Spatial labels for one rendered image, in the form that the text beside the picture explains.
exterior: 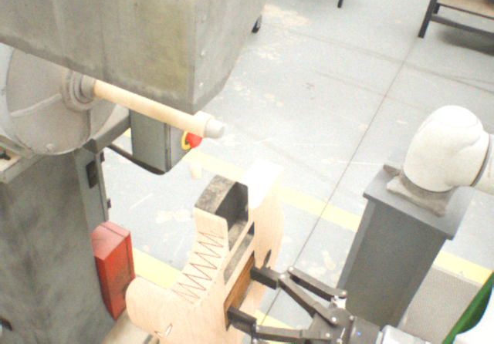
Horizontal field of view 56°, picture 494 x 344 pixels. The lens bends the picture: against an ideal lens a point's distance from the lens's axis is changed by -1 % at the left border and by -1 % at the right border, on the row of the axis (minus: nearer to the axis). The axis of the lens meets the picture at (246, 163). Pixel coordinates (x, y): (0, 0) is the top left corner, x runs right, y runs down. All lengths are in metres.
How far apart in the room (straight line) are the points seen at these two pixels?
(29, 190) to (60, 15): 0.58
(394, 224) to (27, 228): 0.99
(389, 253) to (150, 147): 0.85
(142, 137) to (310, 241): 1.31
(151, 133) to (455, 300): 1.58
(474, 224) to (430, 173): 1.23
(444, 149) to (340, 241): 1.01
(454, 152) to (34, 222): 1.02
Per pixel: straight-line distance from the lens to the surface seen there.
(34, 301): 1.19
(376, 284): 1.67
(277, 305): 1.95
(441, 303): 2.17
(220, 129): 0.61
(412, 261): 1.53
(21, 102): 0.68
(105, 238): 1.33
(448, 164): 1.36
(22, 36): 0.52
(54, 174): 1.02
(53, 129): 0.73
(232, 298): 0.71
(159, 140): 1.00
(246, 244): 0.68
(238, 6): 0.43
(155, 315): 0.49
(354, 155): 2.71
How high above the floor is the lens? 1.62
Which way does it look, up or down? 40 degrees down
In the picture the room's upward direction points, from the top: 7 degrees clockwise
